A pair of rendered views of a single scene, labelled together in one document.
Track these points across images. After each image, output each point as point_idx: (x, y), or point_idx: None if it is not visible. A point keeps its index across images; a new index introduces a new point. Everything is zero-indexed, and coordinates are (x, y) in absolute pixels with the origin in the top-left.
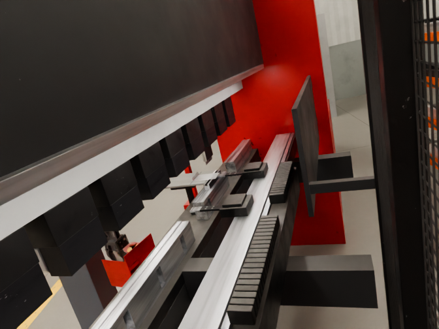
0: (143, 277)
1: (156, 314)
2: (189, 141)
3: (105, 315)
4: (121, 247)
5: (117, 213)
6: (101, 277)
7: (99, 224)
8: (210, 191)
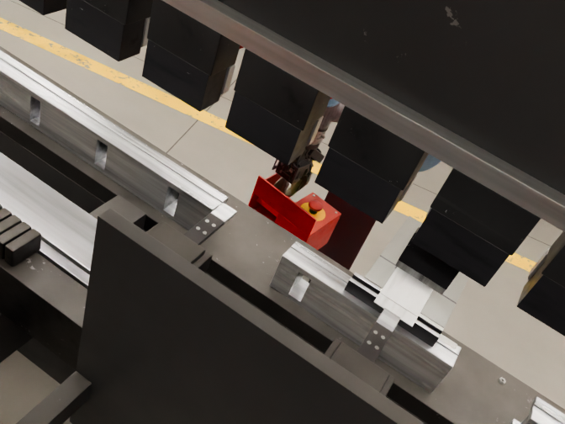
0: (86, 120)
1: (50, 151)
2: (330, 140)
3: (42, 82)
4: (278, 170)
5: (71, 9)
6: (345, 218)
7: None
8: (330, 283)
